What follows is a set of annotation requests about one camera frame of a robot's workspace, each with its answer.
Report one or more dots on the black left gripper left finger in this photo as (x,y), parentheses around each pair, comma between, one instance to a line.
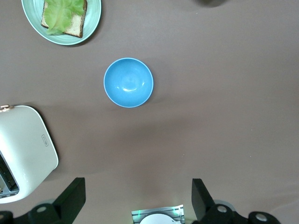
(60,212)

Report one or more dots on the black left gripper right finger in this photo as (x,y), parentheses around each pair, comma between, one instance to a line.
(206,213)

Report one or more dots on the blue plastic bowl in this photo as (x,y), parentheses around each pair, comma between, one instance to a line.
(128,81)

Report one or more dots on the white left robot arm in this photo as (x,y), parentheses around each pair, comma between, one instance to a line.
(158,219)

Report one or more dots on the cream white toaster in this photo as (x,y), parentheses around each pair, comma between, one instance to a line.
(23,140)

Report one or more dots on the brown table cover mat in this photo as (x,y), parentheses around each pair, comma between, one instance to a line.
(210,116)

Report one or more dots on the white bread slice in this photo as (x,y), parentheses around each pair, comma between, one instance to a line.
(76,23)

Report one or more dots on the green lettuce leaf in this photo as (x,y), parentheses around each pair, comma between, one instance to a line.
(58,14)

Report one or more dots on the green ribbed plate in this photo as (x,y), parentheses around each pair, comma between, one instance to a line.
(93,14)

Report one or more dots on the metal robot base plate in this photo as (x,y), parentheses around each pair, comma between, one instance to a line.
(136,215)

